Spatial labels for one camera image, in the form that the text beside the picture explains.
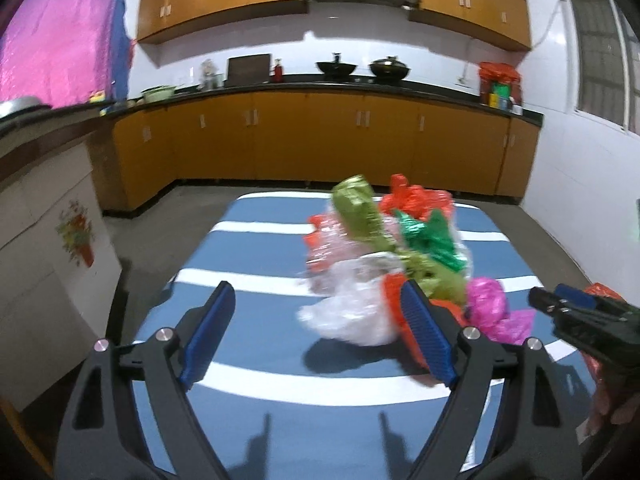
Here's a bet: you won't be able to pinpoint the yellow sponge package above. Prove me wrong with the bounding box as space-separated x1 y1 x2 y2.
89 91 106 103

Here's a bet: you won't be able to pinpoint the black countertop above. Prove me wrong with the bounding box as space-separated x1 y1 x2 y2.
1 74 544 138

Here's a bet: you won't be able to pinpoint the magenta plastic bag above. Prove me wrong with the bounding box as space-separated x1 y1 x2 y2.
464 278 535 344

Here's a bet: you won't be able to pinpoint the clear bubble wrap bag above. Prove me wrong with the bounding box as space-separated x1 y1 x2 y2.
304 197 406 296

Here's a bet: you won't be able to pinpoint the flower decal white cabinet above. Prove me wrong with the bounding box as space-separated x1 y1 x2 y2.
1 143 122 411

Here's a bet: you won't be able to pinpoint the red bag with groceries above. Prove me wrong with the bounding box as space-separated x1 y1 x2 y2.
478 62 523 110

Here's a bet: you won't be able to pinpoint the blue white striped tablecloth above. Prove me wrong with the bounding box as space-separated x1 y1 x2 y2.
130 190 599 480

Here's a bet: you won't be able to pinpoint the green basin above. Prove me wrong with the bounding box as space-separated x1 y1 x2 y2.
141 84 176 104

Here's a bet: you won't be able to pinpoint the person's right hand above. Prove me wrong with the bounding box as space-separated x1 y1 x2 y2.
586 374 639 436

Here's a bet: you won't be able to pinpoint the black wok left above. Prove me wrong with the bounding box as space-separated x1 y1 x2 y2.
316 52 357 81

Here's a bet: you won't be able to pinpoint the window with bars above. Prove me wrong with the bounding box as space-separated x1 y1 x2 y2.
561 0 639 136

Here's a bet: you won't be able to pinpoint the jars in plastic bag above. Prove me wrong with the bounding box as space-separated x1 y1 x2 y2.
198 58 224 91

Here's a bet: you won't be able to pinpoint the lower wooden kitchen cabinets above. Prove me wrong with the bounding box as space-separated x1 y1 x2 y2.
88 88 541 214

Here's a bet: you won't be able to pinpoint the olive green foil bag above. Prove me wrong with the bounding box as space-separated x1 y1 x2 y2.
331 176 466 307

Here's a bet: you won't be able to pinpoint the red plastic bag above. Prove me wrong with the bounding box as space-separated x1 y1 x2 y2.
297 205 469 382
378 174 454 221

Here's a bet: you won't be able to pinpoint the black lidded wok right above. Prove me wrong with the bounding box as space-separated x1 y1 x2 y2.
369 56 410 84

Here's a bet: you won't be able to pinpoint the small clear plastic bag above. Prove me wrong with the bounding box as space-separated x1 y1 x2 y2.
296 252 404 347

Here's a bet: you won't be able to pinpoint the pink blue hanging cloth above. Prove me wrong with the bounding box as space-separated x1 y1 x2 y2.
1 0 134 108

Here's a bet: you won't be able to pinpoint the red sauce bottle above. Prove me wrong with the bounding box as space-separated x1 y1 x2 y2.
271 58 284 84

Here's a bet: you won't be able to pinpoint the dark cutting board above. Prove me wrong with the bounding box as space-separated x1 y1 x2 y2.
224 53 271 87

